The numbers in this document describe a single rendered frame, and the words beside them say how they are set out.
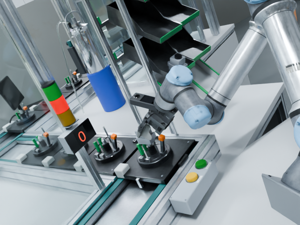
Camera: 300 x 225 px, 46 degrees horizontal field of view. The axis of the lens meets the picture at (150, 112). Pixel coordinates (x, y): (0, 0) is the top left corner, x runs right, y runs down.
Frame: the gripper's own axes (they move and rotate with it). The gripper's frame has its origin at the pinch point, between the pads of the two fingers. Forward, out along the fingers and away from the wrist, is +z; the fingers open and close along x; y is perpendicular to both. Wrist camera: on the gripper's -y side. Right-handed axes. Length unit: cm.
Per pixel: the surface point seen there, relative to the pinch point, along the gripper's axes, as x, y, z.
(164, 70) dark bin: 23.9, -8.6, -9.3
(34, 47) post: 44, -93, 59
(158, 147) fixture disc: 3.4, 8.4, 6.4
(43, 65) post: 43, -84, 67
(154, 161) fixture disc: -5.3, 11.0, 3.4
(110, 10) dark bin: 23.8, -40.0, -17.3
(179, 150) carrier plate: 4.4, 15.7, 1.2
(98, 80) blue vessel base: 53, -49, 57
